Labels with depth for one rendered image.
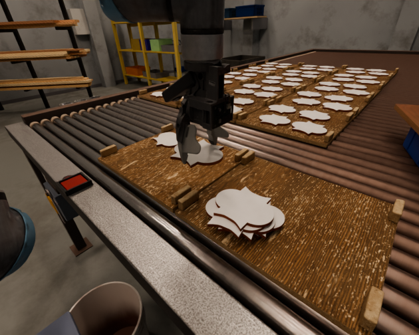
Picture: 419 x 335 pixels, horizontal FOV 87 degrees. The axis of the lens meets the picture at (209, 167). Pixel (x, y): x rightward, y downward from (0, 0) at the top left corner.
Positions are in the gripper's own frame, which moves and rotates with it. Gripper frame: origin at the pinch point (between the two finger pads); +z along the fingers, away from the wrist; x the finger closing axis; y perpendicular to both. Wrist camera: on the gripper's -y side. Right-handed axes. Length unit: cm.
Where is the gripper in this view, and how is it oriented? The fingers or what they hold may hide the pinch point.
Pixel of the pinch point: (197, 151)
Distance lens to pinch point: 53.5
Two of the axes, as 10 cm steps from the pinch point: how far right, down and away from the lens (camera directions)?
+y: 7.5, 3.7, -5.5
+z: 0.0, 8.3, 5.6
